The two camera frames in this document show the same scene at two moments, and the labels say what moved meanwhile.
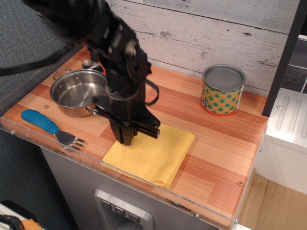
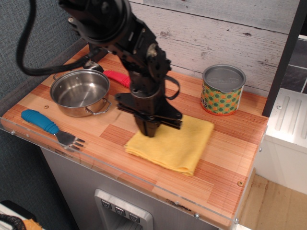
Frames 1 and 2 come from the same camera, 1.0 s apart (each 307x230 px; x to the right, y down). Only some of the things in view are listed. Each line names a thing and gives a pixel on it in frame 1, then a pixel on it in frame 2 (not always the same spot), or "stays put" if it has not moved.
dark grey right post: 284,60 stays put
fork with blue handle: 68,142 stays put
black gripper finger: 128,135 to 151,127
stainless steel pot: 72,90 stays put
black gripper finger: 118,132 to 142,125
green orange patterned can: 222,89 stays put
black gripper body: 127,109 to 151,105
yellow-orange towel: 158,160 to 181,150
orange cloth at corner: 30,224 stays put
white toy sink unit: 282,157 stays put
